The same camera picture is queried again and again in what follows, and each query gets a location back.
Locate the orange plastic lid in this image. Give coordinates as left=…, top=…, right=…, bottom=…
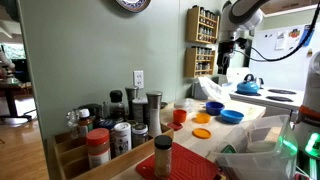
left=192, top=127, right=212, bottom=140

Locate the black-capped spice jar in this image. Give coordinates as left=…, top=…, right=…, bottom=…
left=153, top=134, right=174, bottom=179

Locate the red silicone mat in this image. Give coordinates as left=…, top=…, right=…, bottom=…
left=134, top=142, right=225, bottom=180

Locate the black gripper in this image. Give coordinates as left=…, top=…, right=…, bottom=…
left=217, top=41, right=235, bottom=76

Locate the white wall outlet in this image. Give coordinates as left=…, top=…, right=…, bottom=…
left=133, top=69, right=145, bottom=90

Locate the wooden spice tray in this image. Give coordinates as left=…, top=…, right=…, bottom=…
left=52, top=123, right=175, bottom=180

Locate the green-rimmed lid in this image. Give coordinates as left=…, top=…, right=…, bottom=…
left=220, top=143, right=238, bottom=155

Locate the dark blue plastic bowl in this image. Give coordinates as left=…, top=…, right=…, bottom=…
left=205, top=101, right=226, bottom=117

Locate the large white cloth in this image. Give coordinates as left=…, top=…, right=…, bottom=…
left=198, top=76, right=232, bottom=104

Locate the dark blue capped jar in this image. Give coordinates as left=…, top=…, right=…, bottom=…
left=98, top=119, right=116, bottom=132

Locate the red-capped spice jar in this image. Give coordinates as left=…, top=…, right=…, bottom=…
left=85, top=127, right=112, bottom=170

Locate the white-capped brown bottle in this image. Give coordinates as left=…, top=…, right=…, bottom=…
left=77, top=108, right=94, bottom=138

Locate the dark lidded jar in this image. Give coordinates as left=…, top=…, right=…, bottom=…
left=77, top=103, right=103, bottom=127

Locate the white-labelled dark jar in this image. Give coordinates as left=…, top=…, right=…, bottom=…
left=131, top=97, right=149, bottom=124

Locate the small wooden spice rack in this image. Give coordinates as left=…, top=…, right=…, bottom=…
left=184, top=45, right=217, bottom=79

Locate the clear glass cruet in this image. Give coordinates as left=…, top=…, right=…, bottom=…
left=65, top=109, right=80, bottom=139

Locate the large wooden spice rack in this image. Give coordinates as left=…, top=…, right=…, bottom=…
left=185, top=4, right=220, bottom=45

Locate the black-capped glass bottle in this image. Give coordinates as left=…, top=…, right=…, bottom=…
left=109, top=89, right=126, bottom=123

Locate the red plastic lid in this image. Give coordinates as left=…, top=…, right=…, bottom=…
left=166, top=121, right=184, bottom=132

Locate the tall steel pepper grinder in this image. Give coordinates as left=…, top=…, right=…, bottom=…
left=145, top=90, right=164, bottom=138

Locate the blue kettle black handle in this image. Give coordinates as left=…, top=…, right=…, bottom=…
left=236, top=73, right=265, bottom=95

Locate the blue paper sheet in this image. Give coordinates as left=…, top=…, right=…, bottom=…
left=298, top=24, right=316, bottom=48

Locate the silver-lidded spice jar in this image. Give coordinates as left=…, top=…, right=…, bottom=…
left=131, top=123, right=149, bottom=149

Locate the white refrigerator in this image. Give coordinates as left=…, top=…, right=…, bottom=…
left=248, top=21, right=320, bottom=93

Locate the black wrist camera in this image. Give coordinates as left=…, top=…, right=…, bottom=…
left=234, top=37, right=250, bottom=52

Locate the dark steel grinder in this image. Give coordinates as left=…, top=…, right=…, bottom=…
left=124, top=85, right=140, bottom=121

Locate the clear plastic bin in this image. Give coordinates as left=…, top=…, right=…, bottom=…
left=210, top=114, right=299, bottom=180

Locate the dark wooden side table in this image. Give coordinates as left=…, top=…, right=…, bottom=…
left=0, top=81, right=34, bottom=122

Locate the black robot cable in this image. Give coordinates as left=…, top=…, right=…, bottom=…
left=233, top=0, right=320, bottom=63

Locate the red-orange plastic cup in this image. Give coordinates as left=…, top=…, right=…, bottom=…
left=172, top=108, right=188, bottom=124

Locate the colourful fridge magnet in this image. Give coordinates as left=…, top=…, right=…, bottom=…
left=288, top=28, right=302, bottom=39

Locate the orange plastic bowl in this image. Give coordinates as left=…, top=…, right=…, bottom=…
left=195, top=112, right=212, bottom=125

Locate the white paper note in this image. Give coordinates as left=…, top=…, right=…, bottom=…
left=275, top=30, right=288, bottom=51

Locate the clear round lidded container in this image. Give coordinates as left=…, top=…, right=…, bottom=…
left=173, top=98, right=195, bottom=113

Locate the white spice shaker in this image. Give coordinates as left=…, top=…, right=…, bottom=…
left=113, top=121, right=133, bottom=157

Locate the light blue plastic bowl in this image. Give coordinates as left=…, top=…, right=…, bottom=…
left=219, top=109, right=245, bottom=125

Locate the white electric stove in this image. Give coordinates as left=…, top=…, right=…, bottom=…
left=218, top=66, right=306, bottom=118

